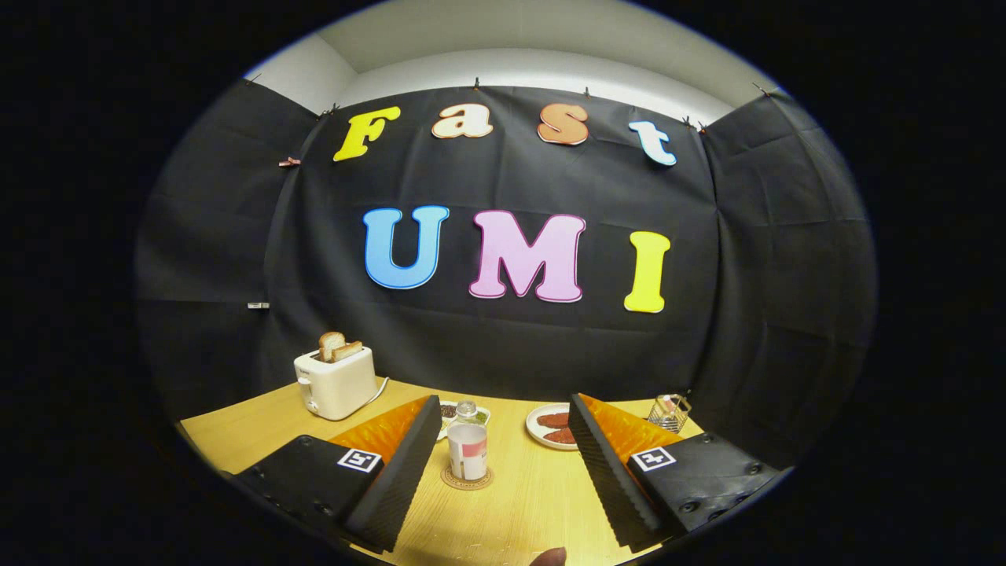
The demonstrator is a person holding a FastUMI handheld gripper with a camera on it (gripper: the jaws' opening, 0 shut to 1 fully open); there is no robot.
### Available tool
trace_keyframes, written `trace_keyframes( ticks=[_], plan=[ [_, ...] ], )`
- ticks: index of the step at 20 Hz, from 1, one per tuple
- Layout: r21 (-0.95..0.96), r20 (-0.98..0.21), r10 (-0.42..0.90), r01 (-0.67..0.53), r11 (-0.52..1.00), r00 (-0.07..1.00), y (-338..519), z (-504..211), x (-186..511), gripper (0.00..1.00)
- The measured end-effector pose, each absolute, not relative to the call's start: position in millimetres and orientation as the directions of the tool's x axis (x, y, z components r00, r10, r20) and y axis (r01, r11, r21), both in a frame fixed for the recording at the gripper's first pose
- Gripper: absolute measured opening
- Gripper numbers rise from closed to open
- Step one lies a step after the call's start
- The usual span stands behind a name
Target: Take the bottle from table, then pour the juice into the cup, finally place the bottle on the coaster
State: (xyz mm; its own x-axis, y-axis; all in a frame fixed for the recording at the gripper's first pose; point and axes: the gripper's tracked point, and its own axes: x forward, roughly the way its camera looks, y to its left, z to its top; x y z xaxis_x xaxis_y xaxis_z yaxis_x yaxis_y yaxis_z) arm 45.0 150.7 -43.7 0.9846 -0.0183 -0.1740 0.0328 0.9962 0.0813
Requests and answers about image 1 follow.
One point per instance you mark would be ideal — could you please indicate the white round plate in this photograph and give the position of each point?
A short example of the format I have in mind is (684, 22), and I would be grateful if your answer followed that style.
(534, 428)

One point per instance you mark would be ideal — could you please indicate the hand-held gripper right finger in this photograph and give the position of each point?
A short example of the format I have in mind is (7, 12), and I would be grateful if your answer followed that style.
(609, 479)

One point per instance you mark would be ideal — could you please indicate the toast slice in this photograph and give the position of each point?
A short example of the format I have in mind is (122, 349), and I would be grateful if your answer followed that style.
(350, 350)
(330, 343)

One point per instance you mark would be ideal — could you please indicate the black backdrop cloth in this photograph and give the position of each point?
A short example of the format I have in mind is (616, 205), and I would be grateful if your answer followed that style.
(503, 189)

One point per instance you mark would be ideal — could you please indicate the white divided snack dish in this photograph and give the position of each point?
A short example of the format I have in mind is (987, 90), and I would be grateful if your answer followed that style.
(446, 410)

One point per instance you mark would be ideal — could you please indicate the brown meat piece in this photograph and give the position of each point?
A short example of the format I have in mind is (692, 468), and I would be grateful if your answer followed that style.
(552, 420)
(559, 436)

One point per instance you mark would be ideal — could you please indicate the clear juice bottle red label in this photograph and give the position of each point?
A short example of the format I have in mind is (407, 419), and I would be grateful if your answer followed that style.
(468, 457)

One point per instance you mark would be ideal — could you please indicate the cream toaster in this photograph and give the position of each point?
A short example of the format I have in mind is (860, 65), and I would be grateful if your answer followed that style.
(338, 389)

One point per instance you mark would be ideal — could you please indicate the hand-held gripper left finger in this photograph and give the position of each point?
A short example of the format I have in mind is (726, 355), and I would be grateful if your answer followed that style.
(401, 479)

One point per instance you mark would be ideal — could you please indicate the round cork coaster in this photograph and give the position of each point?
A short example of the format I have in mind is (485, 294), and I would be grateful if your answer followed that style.
(450, 481)

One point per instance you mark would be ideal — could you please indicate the wooden table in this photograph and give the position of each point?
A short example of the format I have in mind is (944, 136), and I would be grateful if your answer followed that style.
(519, 503)

